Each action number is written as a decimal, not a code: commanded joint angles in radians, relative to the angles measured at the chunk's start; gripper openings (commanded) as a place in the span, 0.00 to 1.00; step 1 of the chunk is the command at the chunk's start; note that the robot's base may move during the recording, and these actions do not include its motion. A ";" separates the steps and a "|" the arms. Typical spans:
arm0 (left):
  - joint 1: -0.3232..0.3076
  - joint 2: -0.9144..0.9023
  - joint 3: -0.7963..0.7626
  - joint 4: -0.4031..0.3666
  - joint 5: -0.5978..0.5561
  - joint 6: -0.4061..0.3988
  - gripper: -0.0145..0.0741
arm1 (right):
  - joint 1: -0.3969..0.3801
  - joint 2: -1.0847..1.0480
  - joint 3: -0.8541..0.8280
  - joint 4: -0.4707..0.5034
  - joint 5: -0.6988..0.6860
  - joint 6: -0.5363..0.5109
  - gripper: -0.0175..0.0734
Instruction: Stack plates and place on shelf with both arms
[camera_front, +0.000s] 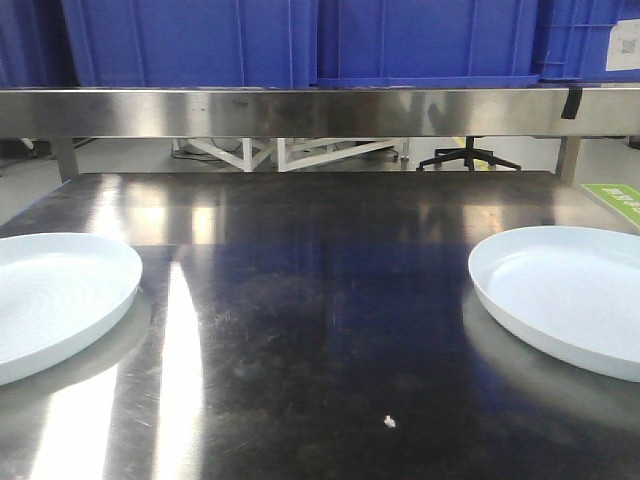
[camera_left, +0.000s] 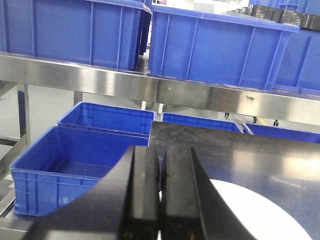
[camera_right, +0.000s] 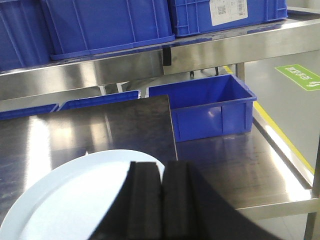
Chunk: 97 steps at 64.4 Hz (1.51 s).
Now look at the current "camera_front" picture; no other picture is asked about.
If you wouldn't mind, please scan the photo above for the light blue plate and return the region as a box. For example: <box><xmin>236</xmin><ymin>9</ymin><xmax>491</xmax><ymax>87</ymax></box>
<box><xmin>1</xmin><ymin>232</ymin><xmax>143</xmax><ymax>385</ymax></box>
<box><xmin>468</xmin><ymin>226</ymin><xmax>639</xmax><ymax>382</ymax></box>

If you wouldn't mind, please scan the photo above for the black office chair base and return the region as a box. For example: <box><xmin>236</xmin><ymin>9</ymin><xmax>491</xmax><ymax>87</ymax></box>
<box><xmin>416</xmin><ymin>136</ymin><xmax>522</xmax><ymax>171</ymax></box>

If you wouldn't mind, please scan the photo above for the small white crumb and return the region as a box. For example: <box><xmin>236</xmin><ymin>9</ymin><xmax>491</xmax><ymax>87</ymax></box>
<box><xmin>383</xmin><ymin>415</ymin><xmax>397</xmax><ymax>429</ymax></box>

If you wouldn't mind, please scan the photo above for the blue plastic crate right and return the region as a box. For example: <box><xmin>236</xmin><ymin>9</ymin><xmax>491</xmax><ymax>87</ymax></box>
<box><xmin>317</xmin><ymin>1</ymin><xmax>639</xmax><ymax>88</ymax></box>

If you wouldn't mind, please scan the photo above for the blue plastic crate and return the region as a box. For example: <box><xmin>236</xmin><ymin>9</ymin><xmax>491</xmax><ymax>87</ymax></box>
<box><xmin>317</xmin><ymin>1</ymin><xmax>639</xmax><ymax>88</ymax></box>
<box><xmin>1</xmin><ymin>1</ymin><xmax>318</xmax><ymax>89</ymax></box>

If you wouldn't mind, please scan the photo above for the black tape strip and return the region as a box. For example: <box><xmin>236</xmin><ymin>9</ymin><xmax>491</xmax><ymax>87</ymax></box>
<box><xmin>561</xmin><ymin>86</ymin><xmax>583</xmax><ymax>120</ymax></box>

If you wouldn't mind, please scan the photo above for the green floor sign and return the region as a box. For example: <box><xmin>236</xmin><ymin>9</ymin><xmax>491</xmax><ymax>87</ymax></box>
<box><xmin>582</xmin><ymin>183</ymin><xmax>640</xmax><ymax>227</ymax></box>

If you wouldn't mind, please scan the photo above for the blue plastic crate left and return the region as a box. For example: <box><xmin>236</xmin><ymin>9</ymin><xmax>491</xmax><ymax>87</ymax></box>
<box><xmin>1</xmin><ymin>1</ymin><xmax>318</xmax><ymax>89</ymax></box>

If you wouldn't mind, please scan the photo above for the white paper label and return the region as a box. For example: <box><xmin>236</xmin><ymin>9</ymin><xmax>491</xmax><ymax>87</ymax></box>
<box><xmin>605</xmin><ymin>19</ymin><xmax>640</xmax><ymax>71</ymax></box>

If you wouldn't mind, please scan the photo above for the white metal frame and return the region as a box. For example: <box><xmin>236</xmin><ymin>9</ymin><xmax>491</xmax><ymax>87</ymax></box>
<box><xmin>171</xmin><ymin>137</ymin><xmax>410</xmax><ymax>172</ymax></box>

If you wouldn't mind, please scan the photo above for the steel shelf post right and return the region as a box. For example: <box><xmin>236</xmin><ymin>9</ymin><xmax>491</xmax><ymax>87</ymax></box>
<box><xmin>555</xmin><ymin>136</ymin><xmax>582</xmax><ymax>185</ymax></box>

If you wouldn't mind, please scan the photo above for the steel shelf post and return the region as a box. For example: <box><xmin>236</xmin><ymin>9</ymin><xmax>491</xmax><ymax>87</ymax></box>
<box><xmin>50</xmin><ymin>138</ymin><xmax>79</xmax><ymax>183</ymax></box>
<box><xmin>555</xmin><ymin>136</ymin><xmax>582</xmax><ymax>185</ymax></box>

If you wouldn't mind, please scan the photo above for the steel shelf post left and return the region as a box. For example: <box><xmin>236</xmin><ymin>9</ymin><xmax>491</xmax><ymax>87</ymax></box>
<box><xmin>50</xmin><ymin>138</ymin><xmax>79</xmax><ymax>183</ymax></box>

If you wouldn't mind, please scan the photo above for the stainless steel shelf rail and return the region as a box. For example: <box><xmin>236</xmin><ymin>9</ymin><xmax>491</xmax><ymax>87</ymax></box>
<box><xmin>1</xmin><ymin>84</ymin><xmax>639</xmax><ymax>138</ymax></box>

